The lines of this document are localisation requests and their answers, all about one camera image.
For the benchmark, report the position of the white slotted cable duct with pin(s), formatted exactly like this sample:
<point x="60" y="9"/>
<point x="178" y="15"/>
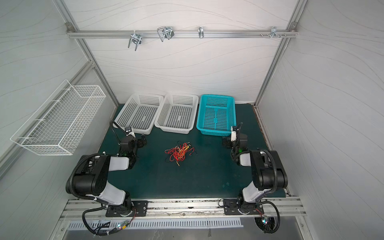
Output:
<point x="149" y="224"/>

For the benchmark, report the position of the white wire wall basket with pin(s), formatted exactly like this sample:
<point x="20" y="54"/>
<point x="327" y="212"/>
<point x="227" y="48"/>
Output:
<point x="58" y="125"/>

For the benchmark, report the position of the teal plastic basket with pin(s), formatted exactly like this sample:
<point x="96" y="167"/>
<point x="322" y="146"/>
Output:
<point x="217" y="115"/>

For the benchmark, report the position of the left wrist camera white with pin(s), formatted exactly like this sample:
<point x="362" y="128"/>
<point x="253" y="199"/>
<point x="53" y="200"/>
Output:
<point x="129" y="131"/>

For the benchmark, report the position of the metal hook clamp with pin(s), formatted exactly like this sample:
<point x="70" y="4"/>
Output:
<point x="201" y="32"/>
<point x="274" y="33"/>
<point x="135" y="40"/>
<point x="165" y="33"/>

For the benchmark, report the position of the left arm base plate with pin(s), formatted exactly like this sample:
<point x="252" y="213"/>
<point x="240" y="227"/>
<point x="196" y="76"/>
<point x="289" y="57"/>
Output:
<point x="137" y="208"/>

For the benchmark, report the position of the middle white plastic basket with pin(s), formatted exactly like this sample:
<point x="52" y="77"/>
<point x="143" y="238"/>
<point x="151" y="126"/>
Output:
<point x="177" y="113"/>

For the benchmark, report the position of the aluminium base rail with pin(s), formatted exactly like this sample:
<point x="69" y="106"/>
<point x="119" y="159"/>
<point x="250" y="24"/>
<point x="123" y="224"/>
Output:
<point x="187" y="208"/>

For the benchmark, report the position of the left white plastic basket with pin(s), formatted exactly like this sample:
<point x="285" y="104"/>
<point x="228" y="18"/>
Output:
<point x="139" y="113"/>

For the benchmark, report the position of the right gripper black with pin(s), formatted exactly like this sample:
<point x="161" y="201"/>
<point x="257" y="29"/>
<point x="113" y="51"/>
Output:
<point x="237" y="134"/>

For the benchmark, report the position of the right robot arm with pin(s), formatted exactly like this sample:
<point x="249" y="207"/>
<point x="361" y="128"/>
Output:
<point x="268" y="173"/>

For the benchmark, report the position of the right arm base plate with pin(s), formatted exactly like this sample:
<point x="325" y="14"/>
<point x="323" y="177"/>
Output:
<point x="235" y="207"/>

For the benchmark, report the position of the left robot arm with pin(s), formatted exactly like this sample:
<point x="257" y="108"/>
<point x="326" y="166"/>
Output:
<point x="89" y="179"/>

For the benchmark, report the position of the white plastic basket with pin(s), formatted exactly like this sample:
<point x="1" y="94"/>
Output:
<point x="139" y="113"/>
<point x="177" y="113"/>

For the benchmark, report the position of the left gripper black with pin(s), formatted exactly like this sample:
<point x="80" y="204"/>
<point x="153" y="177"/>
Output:
<point x="124" y="137"/>

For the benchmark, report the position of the green table mat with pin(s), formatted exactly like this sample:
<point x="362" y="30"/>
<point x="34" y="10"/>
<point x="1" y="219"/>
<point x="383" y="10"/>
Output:
<point x="208" y="172"/>

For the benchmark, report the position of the aluminium crossbar rail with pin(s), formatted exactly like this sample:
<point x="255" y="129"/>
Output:
<point x="179" y="34"/>

